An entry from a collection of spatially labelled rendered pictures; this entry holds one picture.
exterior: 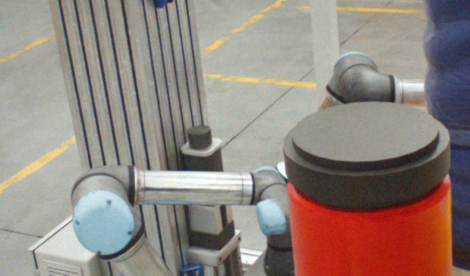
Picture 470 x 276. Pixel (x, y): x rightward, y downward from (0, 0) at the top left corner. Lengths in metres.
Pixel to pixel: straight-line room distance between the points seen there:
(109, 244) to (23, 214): 3.71
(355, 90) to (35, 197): 3.56
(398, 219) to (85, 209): 1.57
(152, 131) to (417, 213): 1.91
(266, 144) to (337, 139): 5.63
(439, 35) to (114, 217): 0.77
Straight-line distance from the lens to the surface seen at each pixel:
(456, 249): 2.14
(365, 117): 0.28
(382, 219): 0.26
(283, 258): 2.56
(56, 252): 2.51
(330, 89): 2.53
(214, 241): 2.33
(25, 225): 5.40
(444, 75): 1.97
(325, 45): 5.29
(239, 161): 5.71
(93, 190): 1.85
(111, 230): 1.82
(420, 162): 0.26
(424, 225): 0.27
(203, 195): 2.00
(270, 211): 1.92
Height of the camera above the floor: 2.45
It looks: 23 degrees down
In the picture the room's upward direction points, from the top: 7 degrees counter-clockwise
